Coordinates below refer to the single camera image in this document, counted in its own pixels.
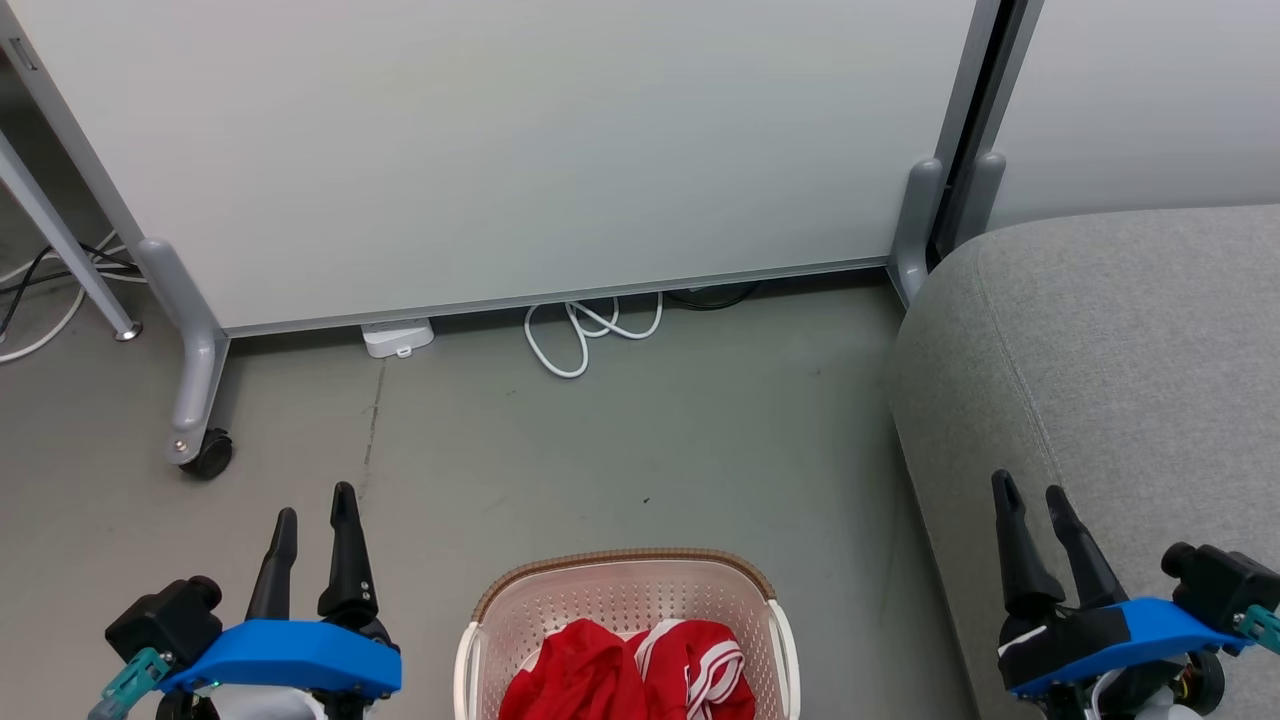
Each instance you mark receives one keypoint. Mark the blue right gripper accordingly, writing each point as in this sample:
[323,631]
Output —
[1110,635]

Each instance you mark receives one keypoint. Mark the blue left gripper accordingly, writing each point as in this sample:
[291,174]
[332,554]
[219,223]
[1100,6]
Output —
[290,655]

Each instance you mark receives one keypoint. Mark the red Bulls jersey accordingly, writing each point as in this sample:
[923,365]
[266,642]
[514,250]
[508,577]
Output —
[575,675]

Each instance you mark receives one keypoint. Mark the red white-striped shorts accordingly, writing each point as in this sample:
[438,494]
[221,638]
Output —
[690,650]

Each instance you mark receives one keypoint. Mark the grey fabric sofa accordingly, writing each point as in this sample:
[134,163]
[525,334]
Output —
[1130,350]

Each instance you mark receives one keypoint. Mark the black caster wheel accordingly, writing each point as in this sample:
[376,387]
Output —
[212,455]

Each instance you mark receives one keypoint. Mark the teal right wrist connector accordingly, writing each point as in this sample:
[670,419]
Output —
[1260,628]

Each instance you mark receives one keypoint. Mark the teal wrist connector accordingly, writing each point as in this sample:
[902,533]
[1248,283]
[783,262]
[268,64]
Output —
[1260,628]
[130,680]

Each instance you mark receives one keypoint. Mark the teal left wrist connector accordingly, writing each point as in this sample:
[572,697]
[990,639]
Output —
[130,680]

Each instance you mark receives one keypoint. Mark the white power strip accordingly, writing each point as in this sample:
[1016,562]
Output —
[397,335]

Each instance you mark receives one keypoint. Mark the long grey partition leg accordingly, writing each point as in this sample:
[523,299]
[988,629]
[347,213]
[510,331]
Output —
[195,350]

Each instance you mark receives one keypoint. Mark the cream perforated laundry basket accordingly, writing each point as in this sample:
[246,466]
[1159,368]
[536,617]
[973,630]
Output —
[620,595]

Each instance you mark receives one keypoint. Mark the short grey partition foot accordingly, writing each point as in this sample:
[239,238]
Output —
[915,230]
[985,190]

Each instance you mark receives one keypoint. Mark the slanted grey table leg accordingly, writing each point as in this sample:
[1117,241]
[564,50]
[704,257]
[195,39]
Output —
[60,240]

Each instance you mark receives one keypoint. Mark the large white partition panel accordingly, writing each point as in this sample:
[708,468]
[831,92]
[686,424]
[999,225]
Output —
[500,150]

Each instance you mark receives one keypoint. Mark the narrow white partition panel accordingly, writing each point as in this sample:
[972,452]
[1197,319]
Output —
[1150,100]

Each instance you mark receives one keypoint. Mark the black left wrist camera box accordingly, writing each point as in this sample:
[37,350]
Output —
[165,622]

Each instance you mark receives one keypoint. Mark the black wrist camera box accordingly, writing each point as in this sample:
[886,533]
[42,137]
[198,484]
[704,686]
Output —
[165,622]
[1220,585]

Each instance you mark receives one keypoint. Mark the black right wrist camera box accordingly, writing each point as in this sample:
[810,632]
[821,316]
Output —
[1220,585]

